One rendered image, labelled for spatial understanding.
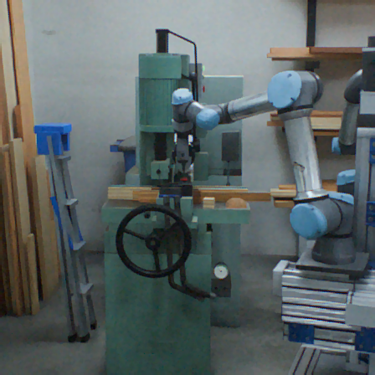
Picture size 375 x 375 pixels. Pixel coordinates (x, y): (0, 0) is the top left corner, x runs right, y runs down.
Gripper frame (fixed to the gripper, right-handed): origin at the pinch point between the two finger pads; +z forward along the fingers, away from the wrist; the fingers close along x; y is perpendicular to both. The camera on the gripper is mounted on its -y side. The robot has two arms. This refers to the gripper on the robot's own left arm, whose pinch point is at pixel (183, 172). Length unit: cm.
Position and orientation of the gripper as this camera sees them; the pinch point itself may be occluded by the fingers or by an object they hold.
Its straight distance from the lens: 263.6
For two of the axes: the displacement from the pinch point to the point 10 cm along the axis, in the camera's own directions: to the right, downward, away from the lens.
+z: 0.2, 7.6, 6.5
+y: 0.3, -6.5, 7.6
